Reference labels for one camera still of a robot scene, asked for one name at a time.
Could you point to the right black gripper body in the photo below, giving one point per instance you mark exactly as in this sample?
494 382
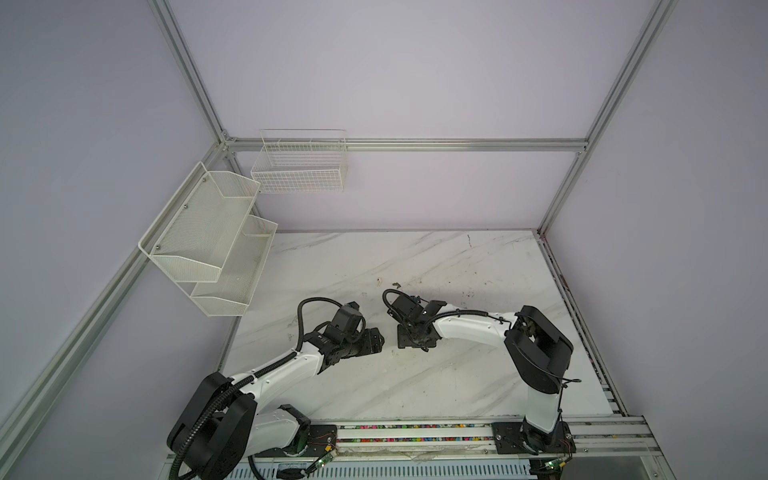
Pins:
414 333

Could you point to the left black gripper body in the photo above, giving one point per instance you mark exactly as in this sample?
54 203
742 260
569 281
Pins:
354 346

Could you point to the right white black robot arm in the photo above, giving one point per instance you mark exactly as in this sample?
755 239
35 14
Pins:
539 351

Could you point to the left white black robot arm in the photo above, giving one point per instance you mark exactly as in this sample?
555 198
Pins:
228 417

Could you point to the lower white mesh shelf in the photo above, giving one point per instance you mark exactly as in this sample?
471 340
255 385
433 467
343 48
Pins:
232 293

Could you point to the white mesh shelf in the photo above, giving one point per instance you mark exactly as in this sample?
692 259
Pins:
191 240
232 293

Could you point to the upper white mesh shelf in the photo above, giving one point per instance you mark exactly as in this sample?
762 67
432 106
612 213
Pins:
191 240

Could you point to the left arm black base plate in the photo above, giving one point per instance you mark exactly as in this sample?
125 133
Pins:
310 442

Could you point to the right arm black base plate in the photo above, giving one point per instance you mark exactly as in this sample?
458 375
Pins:
523 438

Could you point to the white wire basket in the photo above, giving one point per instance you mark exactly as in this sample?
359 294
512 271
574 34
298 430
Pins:
293 161

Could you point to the aluminium front rail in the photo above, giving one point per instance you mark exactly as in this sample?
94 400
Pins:
420 441

